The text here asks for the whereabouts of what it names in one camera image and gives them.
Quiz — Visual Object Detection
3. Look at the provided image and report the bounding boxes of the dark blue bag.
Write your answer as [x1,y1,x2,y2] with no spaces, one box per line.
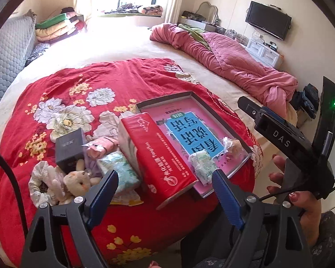
[292,83,320,119]

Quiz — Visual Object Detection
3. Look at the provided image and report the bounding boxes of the white drawer cabinet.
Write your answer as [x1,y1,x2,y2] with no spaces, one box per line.
[246,38,284,69]

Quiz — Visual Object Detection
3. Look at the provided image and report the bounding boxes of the pink book with blue label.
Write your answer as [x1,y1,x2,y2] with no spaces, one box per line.
[147,100,249,194]

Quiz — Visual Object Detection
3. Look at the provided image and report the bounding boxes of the purple plastic packet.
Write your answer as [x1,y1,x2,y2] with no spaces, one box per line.
[85,152,102,178]

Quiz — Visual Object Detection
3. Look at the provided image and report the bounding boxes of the person's right hand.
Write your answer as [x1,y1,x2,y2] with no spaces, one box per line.
[268,154,323,247]

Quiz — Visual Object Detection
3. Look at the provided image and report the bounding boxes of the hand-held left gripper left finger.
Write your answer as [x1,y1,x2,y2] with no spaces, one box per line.
[21,169,119,268]

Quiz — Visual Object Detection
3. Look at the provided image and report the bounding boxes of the dark floral pillow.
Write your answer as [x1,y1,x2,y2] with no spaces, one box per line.
[25,42,51,68]

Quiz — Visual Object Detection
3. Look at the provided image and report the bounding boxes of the person's right forearm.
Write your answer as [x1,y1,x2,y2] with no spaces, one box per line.
[310,211,335,268]

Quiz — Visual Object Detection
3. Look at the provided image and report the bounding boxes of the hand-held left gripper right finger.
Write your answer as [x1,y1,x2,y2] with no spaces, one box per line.
[211,169,314,268]

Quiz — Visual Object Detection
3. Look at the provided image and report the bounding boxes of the yellow white packet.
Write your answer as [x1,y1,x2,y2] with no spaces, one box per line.
[112,190,144,206]

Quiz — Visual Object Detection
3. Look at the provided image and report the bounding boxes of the pink wrapped snack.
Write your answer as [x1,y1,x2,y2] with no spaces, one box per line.
[83,136,120,159]

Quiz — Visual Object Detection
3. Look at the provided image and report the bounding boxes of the green white wrapped packet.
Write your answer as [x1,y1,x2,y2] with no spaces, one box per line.
[188,149,218,186]

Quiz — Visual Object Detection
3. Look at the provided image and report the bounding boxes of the grey quilted headboard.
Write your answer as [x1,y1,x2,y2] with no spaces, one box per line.
[0,15,37,120]

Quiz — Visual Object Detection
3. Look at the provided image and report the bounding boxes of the person's patterned clothing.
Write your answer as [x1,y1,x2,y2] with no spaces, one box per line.
[195,254,235,268]

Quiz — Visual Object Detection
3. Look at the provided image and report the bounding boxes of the white framed mirror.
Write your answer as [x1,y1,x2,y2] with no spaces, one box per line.
[198,1,220,24]

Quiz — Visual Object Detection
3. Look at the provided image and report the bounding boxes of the bed with beige sheet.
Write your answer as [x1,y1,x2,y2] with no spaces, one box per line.
[0,24,299,268]

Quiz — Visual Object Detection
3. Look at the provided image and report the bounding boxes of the stack of folded blankets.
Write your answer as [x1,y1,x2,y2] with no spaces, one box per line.
[35,7,88,45]

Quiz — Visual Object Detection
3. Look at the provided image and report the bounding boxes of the beige plush bunny toy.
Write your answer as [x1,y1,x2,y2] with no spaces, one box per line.
[46,159,99,205]

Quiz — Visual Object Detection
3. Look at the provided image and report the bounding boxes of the pink quilt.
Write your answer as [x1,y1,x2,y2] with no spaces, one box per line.
[150,23,299,119]

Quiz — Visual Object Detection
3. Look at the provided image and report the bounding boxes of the red floral blanket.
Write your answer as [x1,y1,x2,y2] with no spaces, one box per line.
[0,58,264,267]

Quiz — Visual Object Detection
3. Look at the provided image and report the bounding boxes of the red tissue box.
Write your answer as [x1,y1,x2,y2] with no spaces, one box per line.
[118,112,199,210]

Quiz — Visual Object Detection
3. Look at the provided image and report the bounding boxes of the clear plastic wrapped packet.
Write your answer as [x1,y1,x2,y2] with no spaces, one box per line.
[223,136,244,157]

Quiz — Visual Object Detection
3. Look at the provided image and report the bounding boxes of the white floral scrunchie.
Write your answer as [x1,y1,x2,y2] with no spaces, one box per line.
[28,161,66,205]

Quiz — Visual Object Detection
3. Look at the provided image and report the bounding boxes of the black television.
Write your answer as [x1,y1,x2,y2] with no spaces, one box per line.
[245,1,292,41]

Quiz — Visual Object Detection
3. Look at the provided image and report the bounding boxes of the folded floral blanket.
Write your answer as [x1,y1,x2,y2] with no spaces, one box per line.
[141,5,165,16]

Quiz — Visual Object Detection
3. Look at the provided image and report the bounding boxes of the thin black cable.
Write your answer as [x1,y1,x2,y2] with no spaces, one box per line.
[260,172,335,201]

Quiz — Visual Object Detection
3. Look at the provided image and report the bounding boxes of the teal tissue packet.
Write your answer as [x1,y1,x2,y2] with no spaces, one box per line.
[96,151,141,199]

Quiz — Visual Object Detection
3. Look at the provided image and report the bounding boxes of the green blanket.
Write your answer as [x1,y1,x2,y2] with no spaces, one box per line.
[179,24,210,51]

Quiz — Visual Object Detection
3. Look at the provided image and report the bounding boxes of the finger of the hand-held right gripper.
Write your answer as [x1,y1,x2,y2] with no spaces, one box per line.
[237,96,265,121]
[261,107,286,124]

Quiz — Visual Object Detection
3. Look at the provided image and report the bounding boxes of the cluttered dressing table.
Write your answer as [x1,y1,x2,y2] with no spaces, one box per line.
[177,10,249,46]

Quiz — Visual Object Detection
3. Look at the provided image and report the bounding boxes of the dark clothes on windowsill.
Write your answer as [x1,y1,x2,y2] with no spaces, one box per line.
[104,4,141,15]

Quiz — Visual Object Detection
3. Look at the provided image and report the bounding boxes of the small dark box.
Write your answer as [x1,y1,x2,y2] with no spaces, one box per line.
[55,128,87,174]

